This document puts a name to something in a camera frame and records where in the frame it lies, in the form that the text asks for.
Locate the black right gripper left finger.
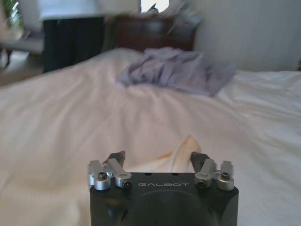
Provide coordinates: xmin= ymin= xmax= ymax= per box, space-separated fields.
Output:
xmin=87 ymin=150 xmax=132 ymax=191

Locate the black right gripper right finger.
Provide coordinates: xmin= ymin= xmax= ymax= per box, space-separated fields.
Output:
xmin=190 ymin=152 xmax=235 ymax=191

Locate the white bed sheet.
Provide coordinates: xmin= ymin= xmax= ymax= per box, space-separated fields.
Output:
xmin=0 ymin=48 xmax=301 ymax=226

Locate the cream cloth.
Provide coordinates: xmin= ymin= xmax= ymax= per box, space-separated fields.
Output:
xmin=150 ymin=135 xmax=202 ymax=173

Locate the crumpled lavender garment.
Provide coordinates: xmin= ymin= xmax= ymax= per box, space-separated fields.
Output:
xmin=116 ymin=47 xmax=237 ymax=97

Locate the black cabinet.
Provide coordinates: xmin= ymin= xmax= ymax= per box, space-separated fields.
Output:
xmin=42 ymin=16 xmax=107 ymax=74

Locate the dark wooden nightstand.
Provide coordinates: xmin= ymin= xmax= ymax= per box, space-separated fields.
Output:
xmin=115 ymin=15 xmax=196 ymax=53

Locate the bouquet of flowers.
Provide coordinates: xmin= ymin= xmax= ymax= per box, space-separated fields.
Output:
xmin=166 ymin=0 xmax=204 ymax=36

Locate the grey armchair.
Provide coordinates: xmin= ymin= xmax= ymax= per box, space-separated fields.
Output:
xmin=0 ymin=24 xmax=45 ymax=69

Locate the green plant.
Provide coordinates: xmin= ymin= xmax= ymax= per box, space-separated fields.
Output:
xmin=0 ymin=0 xmax=25 ymax=36

